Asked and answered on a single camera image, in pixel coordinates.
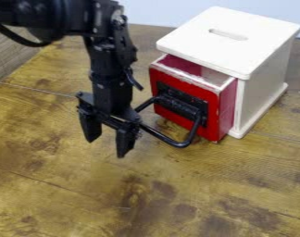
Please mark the wooden panel at left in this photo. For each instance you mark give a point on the wooden panel at left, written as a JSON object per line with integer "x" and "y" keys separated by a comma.
{"x": 14, "y": 55}

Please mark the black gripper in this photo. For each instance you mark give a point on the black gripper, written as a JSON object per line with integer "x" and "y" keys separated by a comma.
{"x": 107, "y": 106}

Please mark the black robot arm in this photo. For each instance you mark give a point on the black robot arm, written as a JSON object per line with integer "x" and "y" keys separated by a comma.
{"x": 39, "y": 22}

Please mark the red drawer with black handle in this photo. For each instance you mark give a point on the red drawer with black handle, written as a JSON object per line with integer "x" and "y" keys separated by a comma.
{"x": 195, "y": 97}

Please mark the white wooden drawer cabinet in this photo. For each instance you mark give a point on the white wooden drawer cabinet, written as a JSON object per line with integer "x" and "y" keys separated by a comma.
{"x": 246, "y": 46}

